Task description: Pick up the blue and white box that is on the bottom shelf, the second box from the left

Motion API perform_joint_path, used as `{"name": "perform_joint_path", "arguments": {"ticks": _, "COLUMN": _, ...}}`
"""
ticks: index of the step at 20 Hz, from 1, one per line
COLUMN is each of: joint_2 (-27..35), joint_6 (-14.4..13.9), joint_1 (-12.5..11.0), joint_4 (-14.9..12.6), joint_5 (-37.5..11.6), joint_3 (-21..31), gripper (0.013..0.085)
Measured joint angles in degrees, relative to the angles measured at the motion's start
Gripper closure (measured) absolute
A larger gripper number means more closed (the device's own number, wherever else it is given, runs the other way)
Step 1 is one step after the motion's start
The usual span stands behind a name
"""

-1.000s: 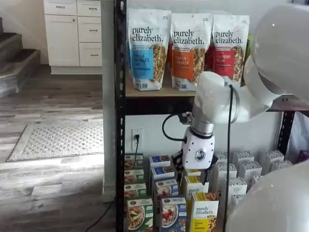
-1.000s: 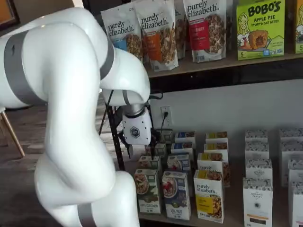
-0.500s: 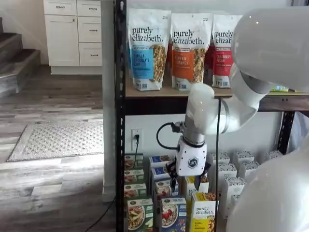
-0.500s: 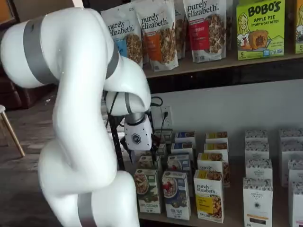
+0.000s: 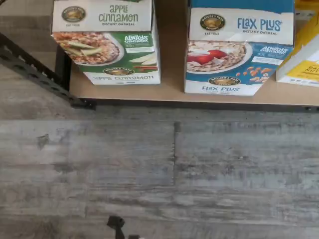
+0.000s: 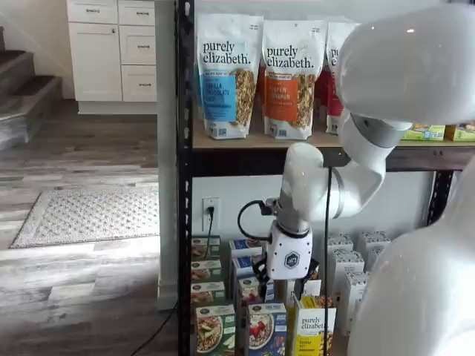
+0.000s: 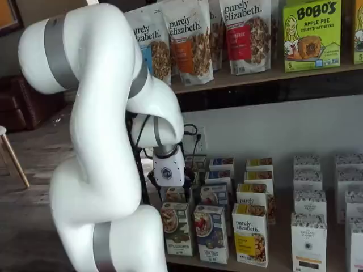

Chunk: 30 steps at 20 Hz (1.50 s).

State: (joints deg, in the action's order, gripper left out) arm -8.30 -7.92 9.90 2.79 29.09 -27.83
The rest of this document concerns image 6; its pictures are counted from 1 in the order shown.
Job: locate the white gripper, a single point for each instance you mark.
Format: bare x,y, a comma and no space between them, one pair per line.
291,256

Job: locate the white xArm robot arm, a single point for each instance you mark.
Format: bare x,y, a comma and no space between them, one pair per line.
408,74

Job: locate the white patterned pantry box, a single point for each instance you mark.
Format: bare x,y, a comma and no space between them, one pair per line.
374,256
339,243
352,293
375,240
347,261

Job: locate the green oatmeal box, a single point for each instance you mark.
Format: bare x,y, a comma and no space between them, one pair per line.
202,247
215,330
208,293
206,270

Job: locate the black metal shelf rack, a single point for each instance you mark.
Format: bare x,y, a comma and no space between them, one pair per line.
184,148

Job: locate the green Bobo's apple pie box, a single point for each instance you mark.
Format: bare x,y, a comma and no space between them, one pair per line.
423,132

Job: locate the yellow Bobo's snack box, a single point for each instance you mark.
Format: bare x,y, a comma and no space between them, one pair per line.
462,132

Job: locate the orange label granola bag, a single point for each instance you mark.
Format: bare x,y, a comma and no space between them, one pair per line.
293,81
261,96

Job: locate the red label granola bag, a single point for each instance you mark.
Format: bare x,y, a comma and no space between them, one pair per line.
334,100

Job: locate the grey patterned doormat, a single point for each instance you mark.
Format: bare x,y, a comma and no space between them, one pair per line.
92,219

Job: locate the blue label granola bag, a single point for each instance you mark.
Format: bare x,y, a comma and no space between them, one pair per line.
222,74

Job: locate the white drawer cabinet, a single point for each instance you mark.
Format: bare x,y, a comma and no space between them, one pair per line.
96,63

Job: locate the grey wooden staircase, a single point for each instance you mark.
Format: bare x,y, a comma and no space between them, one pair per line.
22,92

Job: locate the white wall outlet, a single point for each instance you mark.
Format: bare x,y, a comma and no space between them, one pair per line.
211,226

